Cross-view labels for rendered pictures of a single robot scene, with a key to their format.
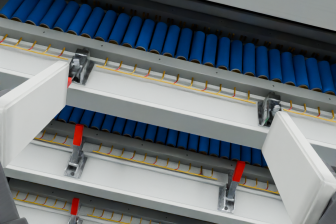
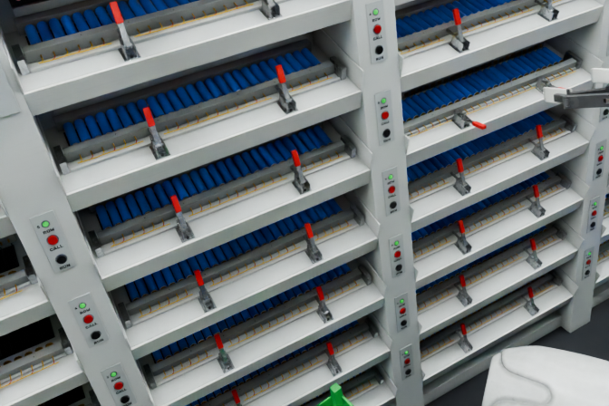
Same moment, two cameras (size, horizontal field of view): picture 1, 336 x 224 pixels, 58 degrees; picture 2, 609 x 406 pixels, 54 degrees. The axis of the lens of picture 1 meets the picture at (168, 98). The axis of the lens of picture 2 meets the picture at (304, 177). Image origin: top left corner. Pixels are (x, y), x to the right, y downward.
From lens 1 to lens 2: 1.25 m
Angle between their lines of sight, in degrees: 18
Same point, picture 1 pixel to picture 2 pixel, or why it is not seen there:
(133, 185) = (496, 178)
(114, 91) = (483, 120)
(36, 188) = (422, 241)
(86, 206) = (456, 232)
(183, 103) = (510, 107)
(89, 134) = (452, 168)
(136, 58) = (478, 100)
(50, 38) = (438, 115)
